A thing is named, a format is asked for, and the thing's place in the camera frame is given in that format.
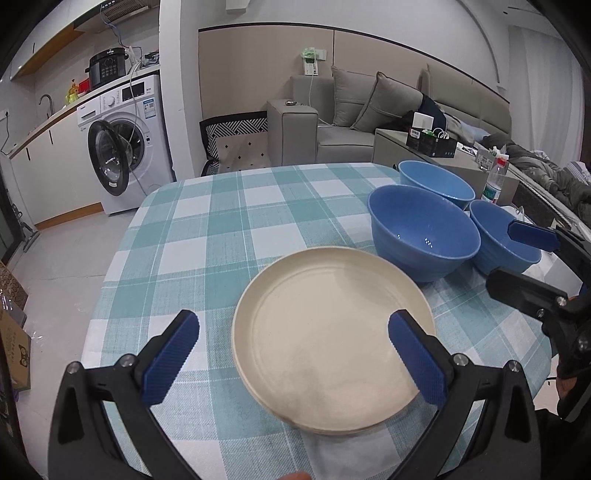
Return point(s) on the dark jacket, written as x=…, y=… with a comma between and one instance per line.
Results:
x=549, y=170

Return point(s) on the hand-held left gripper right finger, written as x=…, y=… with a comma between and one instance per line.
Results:
x=418, y=360

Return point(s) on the blue ribbed bowl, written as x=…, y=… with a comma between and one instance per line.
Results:
x=415, y=221
x=438, y=184
x=494, y=240

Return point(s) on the black framed glass door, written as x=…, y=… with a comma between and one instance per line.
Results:
x=7, y=217

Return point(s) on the beige round plate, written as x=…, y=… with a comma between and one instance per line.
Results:
x=341, y=432
x=323, y=332

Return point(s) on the black cardboard box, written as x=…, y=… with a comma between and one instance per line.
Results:
x=431, y=145

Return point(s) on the steel range hood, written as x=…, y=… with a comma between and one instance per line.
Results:
x=124, y=10

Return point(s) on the grey fabric sofa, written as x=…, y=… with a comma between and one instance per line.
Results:
x=341, y=138

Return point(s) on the white wall socket panel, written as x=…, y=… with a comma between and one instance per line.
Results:
x=310, y=62

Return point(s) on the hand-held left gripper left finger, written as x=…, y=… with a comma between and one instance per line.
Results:
x=171, y=360

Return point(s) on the yellow toy figure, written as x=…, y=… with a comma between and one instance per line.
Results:
x=72, y=92

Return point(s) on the grey side cabinet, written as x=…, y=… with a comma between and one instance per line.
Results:
x=397, y=147

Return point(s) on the white wall cabinet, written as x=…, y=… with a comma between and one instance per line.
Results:
x=46, y=41

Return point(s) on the black white striped cushion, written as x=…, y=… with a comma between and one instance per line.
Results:
x=233, y=125

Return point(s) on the brown patterned flat box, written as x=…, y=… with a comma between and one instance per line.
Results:
x=9, y=286

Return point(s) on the white small box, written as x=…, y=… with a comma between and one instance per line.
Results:
x=423, y=121

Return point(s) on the black electric pressure cooker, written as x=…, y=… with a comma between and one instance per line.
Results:
x=108, y=67

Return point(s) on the white kitchen base cabinet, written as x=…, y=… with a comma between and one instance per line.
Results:
x=51, y=157

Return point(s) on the clear plastic water bottle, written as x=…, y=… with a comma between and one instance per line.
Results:
x=495, y=182

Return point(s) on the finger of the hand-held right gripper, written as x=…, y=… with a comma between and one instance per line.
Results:
x=531, y=235
x=526, y=290

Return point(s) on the grey sofa cushion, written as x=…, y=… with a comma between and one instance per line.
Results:
x=392, y=104
x=351, y=94

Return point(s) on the teal white checked tablecloth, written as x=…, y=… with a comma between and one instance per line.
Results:
x=207, y=240

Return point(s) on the chrome kitchen faucet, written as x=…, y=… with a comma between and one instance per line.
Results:
x=45, y=101

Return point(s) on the white front-load washing machine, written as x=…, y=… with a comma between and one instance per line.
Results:
x=129, y=152

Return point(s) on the grey floor mop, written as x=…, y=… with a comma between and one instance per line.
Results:
x=27, y=233

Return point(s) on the brown cardboard box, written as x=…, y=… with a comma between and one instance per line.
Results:
x=14, y=346

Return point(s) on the beige diamond-dotted cushion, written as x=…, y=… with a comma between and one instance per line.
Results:
x=242, y=150

